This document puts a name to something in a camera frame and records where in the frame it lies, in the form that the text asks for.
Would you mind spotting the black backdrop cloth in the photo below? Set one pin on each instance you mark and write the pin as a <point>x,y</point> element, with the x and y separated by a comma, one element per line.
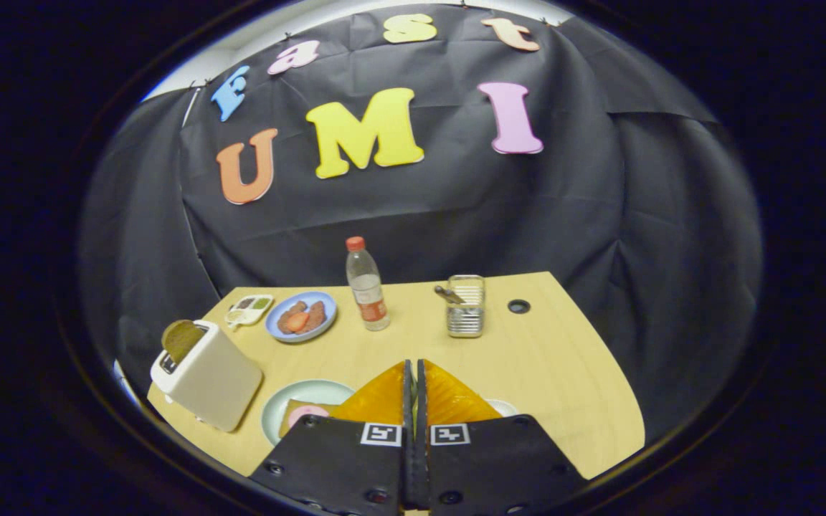
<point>456,215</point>

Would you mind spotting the pale green plate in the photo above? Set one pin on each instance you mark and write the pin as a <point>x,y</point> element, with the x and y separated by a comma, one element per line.
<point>298,393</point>

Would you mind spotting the metal utensil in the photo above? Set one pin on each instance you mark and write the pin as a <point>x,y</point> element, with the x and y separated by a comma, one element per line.
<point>449,294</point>

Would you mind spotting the clear red-capped water bottle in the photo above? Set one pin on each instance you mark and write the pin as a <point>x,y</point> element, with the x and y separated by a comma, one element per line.
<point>368,294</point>

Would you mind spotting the white divided seasoning tray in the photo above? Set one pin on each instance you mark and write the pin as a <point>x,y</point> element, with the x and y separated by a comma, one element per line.
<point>249,312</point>

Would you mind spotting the pink ham slice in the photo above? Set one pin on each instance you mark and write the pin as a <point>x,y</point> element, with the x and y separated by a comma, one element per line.
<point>307,414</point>

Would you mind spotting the dark brown bread slice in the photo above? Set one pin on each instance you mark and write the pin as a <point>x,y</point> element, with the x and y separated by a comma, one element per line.
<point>180,340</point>

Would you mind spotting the white toaster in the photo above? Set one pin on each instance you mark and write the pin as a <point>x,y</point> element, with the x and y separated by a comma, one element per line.
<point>219,380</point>

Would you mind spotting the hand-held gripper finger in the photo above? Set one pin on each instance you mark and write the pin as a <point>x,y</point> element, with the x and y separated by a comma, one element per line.
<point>421,466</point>
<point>408,466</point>

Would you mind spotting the blue plate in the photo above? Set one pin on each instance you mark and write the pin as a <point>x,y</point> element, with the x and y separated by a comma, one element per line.
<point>323,301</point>

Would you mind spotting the white square plate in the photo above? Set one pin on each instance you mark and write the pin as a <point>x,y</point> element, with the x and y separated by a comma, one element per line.
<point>505,407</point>

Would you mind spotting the brown meat patty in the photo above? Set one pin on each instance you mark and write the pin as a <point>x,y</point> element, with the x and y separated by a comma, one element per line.
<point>287,319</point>
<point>316,315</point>

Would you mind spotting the red tomato slice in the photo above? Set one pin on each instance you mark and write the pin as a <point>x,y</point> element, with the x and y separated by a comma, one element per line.
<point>297,322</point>

